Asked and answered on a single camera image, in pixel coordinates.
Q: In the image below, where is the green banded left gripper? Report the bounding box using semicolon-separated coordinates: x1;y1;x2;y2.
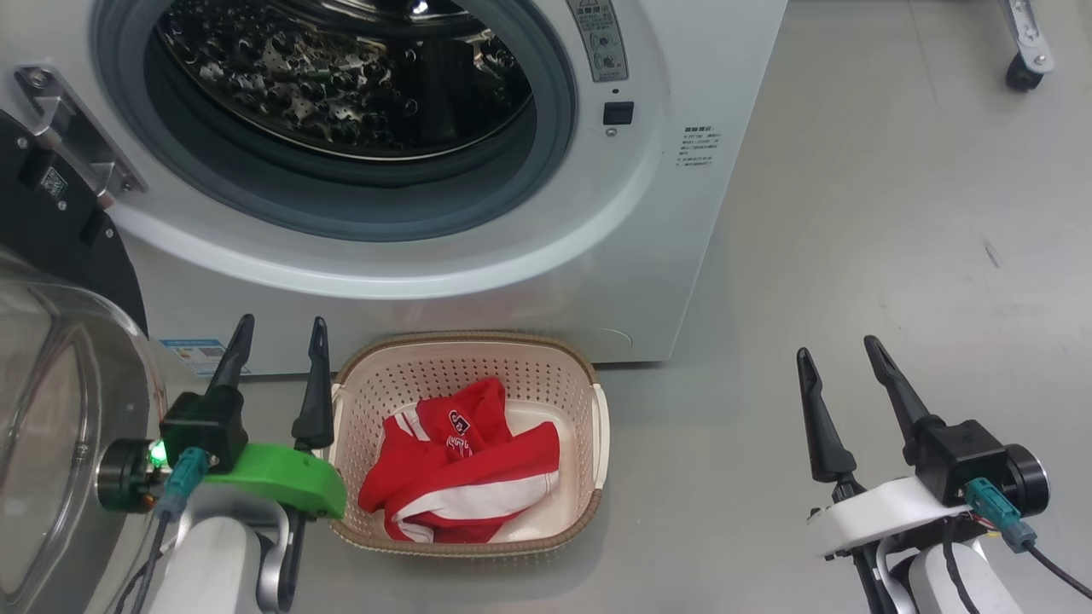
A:
96;314;348;519

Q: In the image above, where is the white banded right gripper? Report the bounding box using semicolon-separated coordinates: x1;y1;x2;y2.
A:
796;335;1050;559

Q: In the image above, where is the red and white garment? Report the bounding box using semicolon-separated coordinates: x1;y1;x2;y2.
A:
357;378;562;544

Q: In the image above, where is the washing machine glass door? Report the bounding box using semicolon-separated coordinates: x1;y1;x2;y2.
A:
0;107;171;614

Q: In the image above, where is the cream perforated laundry basket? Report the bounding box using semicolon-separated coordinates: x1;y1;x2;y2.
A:
324;331;611;557

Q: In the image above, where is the white washing machine body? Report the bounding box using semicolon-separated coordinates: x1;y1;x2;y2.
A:
0;0;790;376

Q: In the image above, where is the stainless steel washing machine drum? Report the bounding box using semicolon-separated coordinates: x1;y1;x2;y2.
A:
154;0;534;163

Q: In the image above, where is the metal door hinge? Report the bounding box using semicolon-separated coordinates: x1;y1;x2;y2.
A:
15;64;146;206

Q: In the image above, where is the blue energy label sticker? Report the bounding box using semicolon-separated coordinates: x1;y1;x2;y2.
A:
160;339;253;377

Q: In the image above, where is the grey metal leg with caster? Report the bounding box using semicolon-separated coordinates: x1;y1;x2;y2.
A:
998;0;1056;93

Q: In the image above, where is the grey warning label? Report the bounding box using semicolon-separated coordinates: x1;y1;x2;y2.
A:
567;0;630;84

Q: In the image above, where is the teal plug left camera cable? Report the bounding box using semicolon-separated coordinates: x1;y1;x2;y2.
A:
128;448;212;614

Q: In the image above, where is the teal plug camera cable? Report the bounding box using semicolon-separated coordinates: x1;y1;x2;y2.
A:
964;478;1092;600
128;448;212;614

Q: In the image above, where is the teal plug right camera cable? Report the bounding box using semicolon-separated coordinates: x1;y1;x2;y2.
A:
964;478;1092;600

